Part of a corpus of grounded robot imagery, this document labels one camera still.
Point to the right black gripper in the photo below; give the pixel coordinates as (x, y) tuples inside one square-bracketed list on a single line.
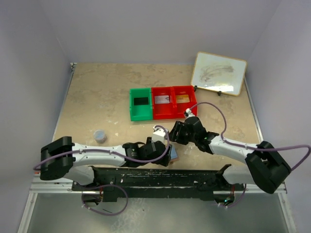
[(179, 133)]

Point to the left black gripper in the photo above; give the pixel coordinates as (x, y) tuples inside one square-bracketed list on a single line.
[(166, 154)]

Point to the pink leather card holder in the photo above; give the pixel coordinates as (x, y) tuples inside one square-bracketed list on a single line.
[(173, 154)]

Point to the silver striped card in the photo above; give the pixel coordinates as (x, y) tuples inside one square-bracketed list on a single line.
[(164, 99)]

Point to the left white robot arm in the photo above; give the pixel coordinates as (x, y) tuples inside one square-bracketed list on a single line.
[(64, 159)]

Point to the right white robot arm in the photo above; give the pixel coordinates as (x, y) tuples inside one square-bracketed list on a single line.
[(263, 167)]

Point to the gold card in red bin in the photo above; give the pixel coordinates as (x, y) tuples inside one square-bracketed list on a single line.
[(182, 98)]

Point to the black card in green bin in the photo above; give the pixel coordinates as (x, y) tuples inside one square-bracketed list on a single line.
[(141, 101)]

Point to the middle red plastic bin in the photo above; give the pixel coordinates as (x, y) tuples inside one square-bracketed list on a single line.
[(162, 111)]

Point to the red plastic bin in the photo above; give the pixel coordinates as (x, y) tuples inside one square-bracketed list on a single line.
[(179, 108), (162, 111)]

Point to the right red plastic bin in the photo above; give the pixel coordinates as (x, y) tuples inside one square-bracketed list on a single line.
[(179, 108)]

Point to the green plastic bin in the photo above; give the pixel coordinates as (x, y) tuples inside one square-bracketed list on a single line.
[(140, 112)]

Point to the clear jar of paper clips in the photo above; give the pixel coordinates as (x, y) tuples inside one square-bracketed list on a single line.
[(100, 136)]

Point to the small framed whiteboard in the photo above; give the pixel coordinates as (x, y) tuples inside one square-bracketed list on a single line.
[(218, 73)]

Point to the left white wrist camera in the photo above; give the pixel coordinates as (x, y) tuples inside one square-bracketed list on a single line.
[(158, 134)]

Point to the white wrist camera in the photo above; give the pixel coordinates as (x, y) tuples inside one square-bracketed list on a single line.
[(188, 113), (158, 134)]

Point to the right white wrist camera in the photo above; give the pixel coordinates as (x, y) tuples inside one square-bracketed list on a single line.
[(188, 113)]

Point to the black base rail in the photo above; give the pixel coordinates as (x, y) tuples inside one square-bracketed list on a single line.
[(158, 183)]

